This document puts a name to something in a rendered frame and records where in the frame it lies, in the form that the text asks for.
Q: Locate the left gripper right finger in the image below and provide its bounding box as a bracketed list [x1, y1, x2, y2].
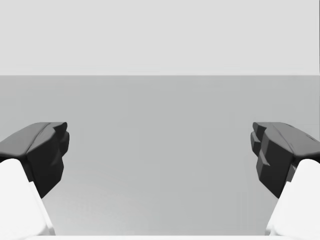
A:
[250, 121, 320, 237]

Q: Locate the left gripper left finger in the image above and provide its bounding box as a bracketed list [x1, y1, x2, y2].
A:
[0, 121, 71, 237]

